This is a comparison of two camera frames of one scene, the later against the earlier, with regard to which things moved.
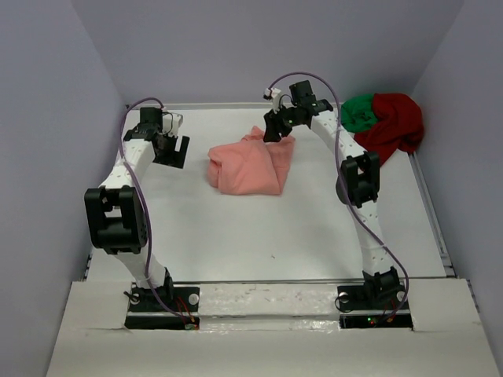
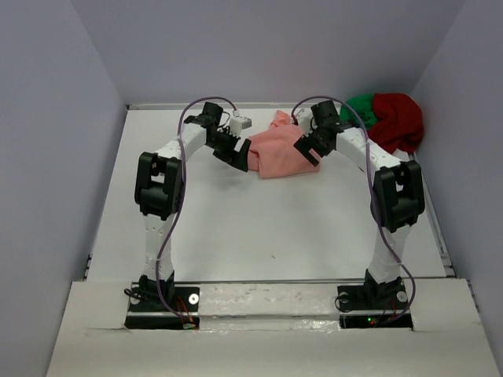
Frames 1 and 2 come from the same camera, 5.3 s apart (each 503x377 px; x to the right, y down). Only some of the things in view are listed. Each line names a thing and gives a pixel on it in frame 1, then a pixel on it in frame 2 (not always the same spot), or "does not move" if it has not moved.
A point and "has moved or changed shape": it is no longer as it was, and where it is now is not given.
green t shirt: x=357 y=115 does not move
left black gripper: x=174 y=159 -> x=237 y=159
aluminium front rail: x=271 y=280 does not move
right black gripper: x=272 y=126 -> x=304 y=144
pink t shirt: x=251 y=166 has moved or changed shape
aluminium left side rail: x=86 y=272 does not move
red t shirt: x=399 y=126 does not move
